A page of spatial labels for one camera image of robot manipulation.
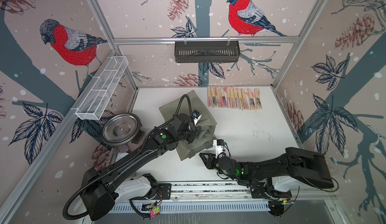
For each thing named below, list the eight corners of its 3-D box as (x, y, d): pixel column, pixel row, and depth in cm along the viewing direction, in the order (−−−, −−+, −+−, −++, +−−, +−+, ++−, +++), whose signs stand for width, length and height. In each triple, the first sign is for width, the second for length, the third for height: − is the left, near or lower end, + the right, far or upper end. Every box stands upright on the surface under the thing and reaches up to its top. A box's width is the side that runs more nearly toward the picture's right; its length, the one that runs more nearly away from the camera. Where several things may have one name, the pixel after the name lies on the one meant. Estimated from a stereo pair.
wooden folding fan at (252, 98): (249, 109, 110) (250, 108, 108) (248, 90, 123) (248, 88, 121) (255, 110, 109) (256, 108, 108) (253, 90, 122) (254, 89, 121)
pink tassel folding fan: (244, 109, 110) (245, 107, 108) (243, 89, 123) (244, 87, 122) (249, 110, 110) (250, 108, 108) (247, 90, 123) (248, 88, 121)
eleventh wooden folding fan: (255, 109, 110) (256, 107, 109) (253, 89, 124) (254, 87, 122) (261, 110, 110) (262, 108, 108) (258, 90, 123) (259, 88, 122)
